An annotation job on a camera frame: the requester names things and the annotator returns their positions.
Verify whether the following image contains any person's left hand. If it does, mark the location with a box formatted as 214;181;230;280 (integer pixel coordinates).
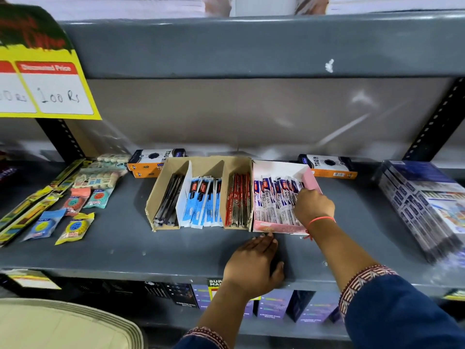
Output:
222;232;285;297

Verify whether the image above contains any person's right hand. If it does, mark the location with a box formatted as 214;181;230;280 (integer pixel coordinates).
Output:
294;188;336;226

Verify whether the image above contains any person's left forearm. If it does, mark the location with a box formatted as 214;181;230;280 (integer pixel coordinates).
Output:
196;279;263;338

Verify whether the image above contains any person's right forearm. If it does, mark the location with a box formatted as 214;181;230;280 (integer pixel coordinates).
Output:
307;218;382;292

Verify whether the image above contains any purple bottle box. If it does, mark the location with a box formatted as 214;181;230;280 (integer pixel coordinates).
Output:
191;284;212;310
301;291;341;324
254;288;293;322

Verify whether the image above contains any dark blue box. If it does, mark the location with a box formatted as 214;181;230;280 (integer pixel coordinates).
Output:
143;281;199;309
286;289;315;323

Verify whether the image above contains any row of white purple pen packets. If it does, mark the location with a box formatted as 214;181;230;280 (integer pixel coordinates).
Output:
254;176;306;227

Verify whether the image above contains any black orange carton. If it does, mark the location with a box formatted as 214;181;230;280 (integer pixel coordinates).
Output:
132;167;164;179
127;148;187;172
298;153;358;180

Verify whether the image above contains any pink display box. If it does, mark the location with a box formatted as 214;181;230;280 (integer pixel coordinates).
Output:
252;160;323;235

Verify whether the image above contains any black yellow shelf label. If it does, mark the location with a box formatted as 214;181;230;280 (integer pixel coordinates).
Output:
207;278;226;299

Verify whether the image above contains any row of red pen packets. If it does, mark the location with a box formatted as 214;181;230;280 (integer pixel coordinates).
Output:
225;172;252;228

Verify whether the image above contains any row of blue pen packets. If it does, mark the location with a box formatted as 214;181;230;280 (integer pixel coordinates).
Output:
180;176;223;229

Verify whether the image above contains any brown cardboard display box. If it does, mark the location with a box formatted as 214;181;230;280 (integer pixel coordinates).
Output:
145;156;254;232

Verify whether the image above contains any stack of blue stationery packets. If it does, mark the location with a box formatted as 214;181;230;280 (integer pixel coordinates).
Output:
376;160;465;264

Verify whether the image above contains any blue embroidered tunic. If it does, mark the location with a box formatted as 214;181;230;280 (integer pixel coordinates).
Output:
174;264;465;349

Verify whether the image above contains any bundle of black pens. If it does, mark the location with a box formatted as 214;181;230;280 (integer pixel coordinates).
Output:
153;173;185;228

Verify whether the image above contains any grey metal shelf unit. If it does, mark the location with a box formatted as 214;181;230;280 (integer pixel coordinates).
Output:
0;11;465;349

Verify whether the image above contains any clear pastel eraser pack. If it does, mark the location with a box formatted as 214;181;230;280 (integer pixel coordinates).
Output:
97;153;132;164
84;161;128;172
72;170;128;190

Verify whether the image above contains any teal eraser packet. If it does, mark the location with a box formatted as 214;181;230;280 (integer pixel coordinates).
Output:
84;187;114;210

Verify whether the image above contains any yellow eraser packet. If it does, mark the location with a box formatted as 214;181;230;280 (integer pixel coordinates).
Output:
55;212;95;246

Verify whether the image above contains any pink eraser packet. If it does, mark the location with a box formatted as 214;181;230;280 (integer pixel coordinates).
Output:
61;187;92;216

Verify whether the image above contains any yellow green pencil packet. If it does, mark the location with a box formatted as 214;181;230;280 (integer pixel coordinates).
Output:
0;194;62;247
0;185;56;230
49;158;86;189

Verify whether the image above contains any blue eraser packet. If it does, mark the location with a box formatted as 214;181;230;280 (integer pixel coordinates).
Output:
23;208;67;241

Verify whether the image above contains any white yellow shelf label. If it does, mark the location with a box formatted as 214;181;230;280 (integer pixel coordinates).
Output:
1;268;62;291

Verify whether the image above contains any yellow price sign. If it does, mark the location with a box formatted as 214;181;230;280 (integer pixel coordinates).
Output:
0;3;102;120

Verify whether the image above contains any red thread bracelet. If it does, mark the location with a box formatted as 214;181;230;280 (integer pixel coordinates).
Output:
304;216;336;241

